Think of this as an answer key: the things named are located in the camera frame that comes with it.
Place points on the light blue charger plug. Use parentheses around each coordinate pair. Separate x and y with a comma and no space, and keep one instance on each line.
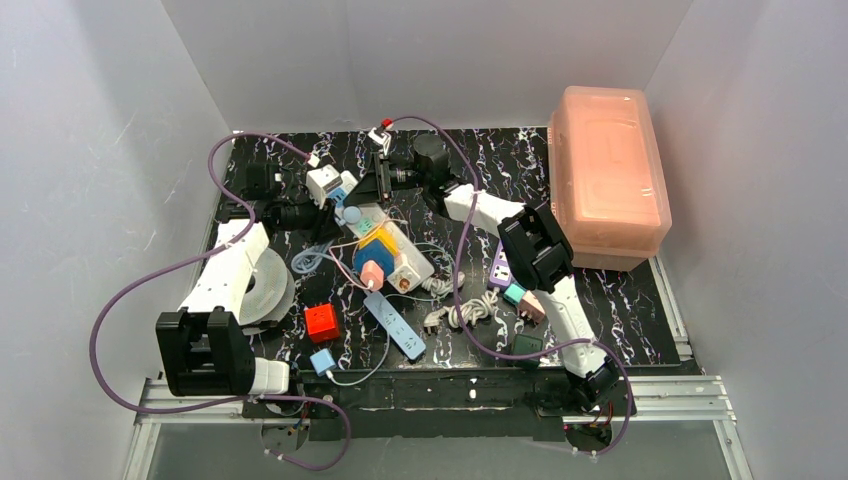
(323,362)

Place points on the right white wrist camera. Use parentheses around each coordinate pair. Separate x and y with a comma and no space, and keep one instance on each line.
(381,135)

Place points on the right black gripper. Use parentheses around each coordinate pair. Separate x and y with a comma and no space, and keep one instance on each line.
(380,182)

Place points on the small pink charger plug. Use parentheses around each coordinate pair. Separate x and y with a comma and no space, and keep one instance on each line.
(372,276)

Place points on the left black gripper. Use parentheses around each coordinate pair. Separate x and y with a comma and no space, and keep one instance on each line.
(323,221)

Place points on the blue cube socket adapter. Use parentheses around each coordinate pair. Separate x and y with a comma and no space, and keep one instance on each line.
(376,252)

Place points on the pink cube socket adapter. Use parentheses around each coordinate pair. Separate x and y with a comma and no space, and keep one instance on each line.
(530,309)

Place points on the green cube socket adapter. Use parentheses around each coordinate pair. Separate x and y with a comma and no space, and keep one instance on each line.
(524,344)

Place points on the white filament spool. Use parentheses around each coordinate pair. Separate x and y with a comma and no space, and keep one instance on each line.
(270,292)

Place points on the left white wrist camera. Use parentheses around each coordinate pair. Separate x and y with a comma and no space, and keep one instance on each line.
(320,182)

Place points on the white power strip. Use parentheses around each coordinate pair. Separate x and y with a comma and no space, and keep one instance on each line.
(363,219)

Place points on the white cube socket adapter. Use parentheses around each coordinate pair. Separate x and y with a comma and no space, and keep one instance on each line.
(405,277)

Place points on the blue power strip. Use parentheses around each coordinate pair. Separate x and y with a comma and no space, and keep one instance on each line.
(398,329)

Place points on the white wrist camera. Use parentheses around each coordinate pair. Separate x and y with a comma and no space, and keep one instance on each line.
(381,135)
(320,182)

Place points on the yellow cube socket adapter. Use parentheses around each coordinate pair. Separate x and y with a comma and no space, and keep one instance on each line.
(382,236)

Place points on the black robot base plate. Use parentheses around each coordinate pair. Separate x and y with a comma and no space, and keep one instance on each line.
(458,403)

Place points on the red cube socket adapter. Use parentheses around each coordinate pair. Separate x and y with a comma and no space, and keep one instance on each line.
(321,323)

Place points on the pink translucent storage box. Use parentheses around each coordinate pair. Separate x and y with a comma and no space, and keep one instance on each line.
(607,186)

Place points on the teal charger plug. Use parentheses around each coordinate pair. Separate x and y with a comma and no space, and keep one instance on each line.
(514,294)

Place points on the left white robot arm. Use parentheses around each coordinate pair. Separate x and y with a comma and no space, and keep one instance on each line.
(202,344)

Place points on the purple cube socket adapter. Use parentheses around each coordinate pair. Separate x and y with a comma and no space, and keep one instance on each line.
(500,276)

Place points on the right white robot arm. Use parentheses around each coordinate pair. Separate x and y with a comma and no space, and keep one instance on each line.
(538,254)

